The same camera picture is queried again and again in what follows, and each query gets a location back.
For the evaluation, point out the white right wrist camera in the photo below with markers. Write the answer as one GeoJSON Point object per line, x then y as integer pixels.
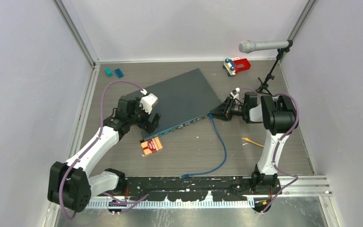
{"type": "Point", "coordinates": [234, 94]}

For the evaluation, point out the grey microphone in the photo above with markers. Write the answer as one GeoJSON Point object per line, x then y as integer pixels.
{"type": "Point", "coordinates": [252, 46]}

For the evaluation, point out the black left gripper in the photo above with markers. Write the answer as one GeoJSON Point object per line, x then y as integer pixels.
{"type": "Point", "coordinates": [148, 127]}

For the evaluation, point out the black microphone tripod stand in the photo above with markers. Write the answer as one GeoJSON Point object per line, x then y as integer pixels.
{"type": "Point", "coordinates": [263, 88]}

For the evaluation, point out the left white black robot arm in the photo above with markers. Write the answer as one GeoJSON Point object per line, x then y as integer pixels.
{"type": "Point", "coordinates": [70, 184]}

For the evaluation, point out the red and gold card box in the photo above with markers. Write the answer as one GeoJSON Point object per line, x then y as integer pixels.
{"type": "Point", "coordinates": [151, 146]}

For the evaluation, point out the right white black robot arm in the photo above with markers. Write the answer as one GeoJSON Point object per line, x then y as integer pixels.
{"type": "Point", "coordinates": [279, 116]}

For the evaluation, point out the blue plastic block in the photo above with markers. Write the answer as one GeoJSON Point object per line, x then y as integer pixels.
{"type": "Point", "coordinates": [118, 73]}

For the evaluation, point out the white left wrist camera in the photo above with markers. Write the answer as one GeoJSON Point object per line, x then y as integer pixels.
{"type": "Point", "coordinates": [148, 101]}

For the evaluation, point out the dark network switch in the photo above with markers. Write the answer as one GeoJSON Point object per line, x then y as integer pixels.
{"type": "Point", "coordinates": [182, 100]}

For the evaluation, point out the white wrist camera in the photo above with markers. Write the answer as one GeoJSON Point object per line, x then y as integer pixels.
{"type": "Point", "coordinates": [234, 94]}
{"type": "Point", "coordinates": [148, 101]}

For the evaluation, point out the red white blue toy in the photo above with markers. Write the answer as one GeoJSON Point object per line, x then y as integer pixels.
{"type": "Point", "coordinates": [235, 65]}

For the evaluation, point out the teal plastic block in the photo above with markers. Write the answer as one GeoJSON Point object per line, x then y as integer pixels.
{"type": "Point", "coordinates": [108, 72]}

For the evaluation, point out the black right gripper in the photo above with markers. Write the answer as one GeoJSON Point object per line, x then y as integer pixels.
{"type": "Point", "coordinates": [219, 112]}

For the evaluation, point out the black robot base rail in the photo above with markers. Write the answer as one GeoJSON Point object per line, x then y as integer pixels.
{"type": "Point", "coordinates": [221, 188]}

